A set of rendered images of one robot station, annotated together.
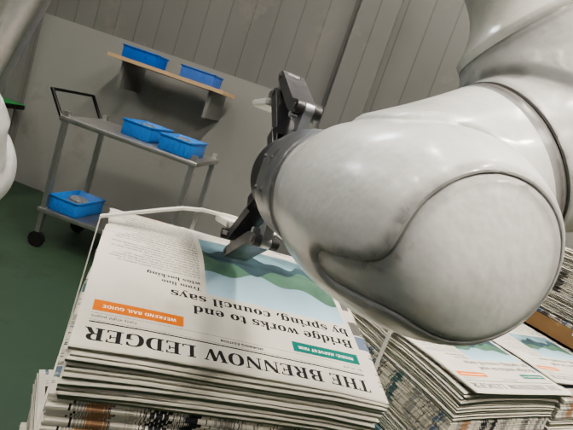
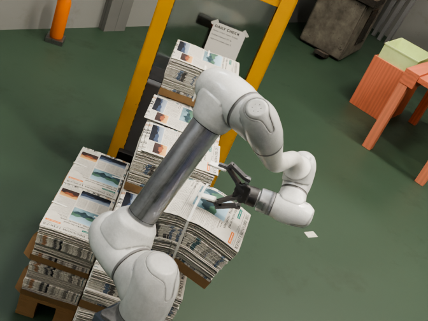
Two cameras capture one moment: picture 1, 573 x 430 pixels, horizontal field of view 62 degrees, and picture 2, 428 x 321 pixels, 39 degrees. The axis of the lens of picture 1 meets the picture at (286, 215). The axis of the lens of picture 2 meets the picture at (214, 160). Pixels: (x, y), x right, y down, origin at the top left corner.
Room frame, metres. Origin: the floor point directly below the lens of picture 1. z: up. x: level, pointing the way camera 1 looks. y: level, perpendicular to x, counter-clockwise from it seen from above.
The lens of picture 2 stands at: (-0.15, 1.83, 2.47)
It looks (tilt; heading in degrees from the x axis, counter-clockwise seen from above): 30 degrees down; 292
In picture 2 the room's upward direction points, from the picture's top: 24 degrees clockwise
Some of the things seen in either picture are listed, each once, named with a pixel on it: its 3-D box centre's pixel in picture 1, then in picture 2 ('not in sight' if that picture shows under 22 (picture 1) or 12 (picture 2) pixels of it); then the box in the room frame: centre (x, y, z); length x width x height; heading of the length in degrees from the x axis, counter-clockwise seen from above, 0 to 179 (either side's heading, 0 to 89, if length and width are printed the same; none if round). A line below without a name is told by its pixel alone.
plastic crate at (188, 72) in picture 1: (201, 77); not in sight; (3.98, 1.03, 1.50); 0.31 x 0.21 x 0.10; 82
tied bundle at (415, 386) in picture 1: (420, 383); (171, 167); (0.94, -0.38, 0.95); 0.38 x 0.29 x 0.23; 31
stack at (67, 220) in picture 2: not in sight; (76, 232); (1.27, -0.28, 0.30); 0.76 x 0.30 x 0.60; 120
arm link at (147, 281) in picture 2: not in sight; (150, 285); (0.40, 0.53, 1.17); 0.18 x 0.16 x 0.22; 164
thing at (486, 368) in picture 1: (448, 337); (183, 148); (0.92, -0.39, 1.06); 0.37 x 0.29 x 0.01; 31
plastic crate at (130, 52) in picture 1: (145, 57); not in sight; (4.06, 1.54, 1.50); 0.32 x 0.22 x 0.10; 82
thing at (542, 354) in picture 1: (521, 338); (183, 118); (1.10, -0.62, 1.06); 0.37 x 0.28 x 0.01; 29
